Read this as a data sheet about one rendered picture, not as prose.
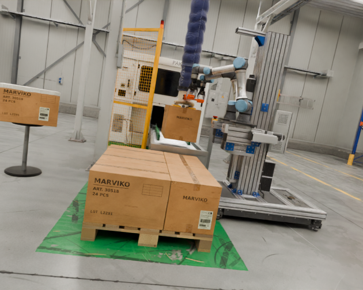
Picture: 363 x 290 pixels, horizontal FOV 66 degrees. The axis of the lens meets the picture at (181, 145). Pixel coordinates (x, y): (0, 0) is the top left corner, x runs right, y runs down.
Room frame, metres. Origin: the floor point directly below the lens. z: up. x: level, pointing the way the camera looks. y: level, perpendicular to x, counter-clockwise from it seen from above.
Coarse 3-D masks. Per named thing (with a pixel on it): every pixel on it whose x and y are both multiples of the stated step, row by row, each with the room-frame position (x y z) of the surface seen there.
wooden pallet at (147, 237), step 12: (84, 228) 1.96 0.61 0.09; (96, 228) 1.97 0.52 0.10; (108, 228) 1.98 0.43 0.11; (120, 228) 2.00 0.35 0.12; (132, 228) 2.01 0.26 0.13; (144, 228) 2.02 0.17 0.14; (84, 240) 1.96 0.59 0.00; (144, 240) 2.02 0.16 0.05; (156, 240) 2.03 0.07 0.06; (204, 240) 2.09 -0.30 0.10
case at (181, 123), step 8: (168, 112) 3.38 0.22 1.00; (176, 112) 3.39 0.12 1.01; (184, 112) 3.41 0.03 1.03; (192, 112) 3.42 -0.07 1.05; (200, 112) 3.44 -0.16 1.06; (168, 120) 3.38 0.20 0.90; (176, 120) 3.39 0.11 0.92; (184, 120) 3.41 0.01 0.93; (192, 120) 3.43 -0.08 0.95; (168, 128) 3.38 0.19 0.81; (176, 128) 3.40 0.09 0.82; (184, 128) 3.41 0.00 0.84; (192, 128) 3.43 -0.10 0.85; (168, 136) 3.38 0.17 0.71; (176, 136) 3.40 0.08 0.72; (184, 136) 3.41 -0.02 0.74; (192, 136) 3.43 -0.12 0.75
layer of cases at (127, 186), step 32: (128, 160) 2.48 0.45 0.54; (160, 160) 2.71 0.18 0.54; (192, 160) 3.00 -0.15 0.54; (96, 192) 1.97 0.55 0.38; (128, 192) 2.00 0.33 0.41; (160, 192) 2.03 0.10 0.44; (192, 192) 2.07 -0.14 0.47; (128, 224) 2.00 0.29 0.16; (160, 224) 2.04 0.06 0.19; (192, 224) 2.07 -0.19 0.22
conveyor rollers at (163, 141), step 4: (160, 132) 5.22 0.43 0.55; (156, 136) 4.50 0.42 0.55; (160, 136) 4.59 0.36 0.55; (156, 140) 4.05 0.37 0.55; (160, 140) 4.14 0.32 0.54; (164, 140) 4.16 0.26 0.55; (168, 140) 4.25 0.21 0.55; (172, 140) 4.35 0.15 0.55; (176, 140) 4.45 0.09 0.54; (180, 140) 4.55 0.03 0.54; (164, 144) 3.79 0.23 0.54; (168, 144) 3.82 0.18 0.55; (172, 144) 3.90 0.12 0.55; (176, 144) 3.99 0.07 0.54; (180, 144) 4.02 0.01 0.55; (184, 144) 4.11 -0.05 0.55; (192, 148) 3.85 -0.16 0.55
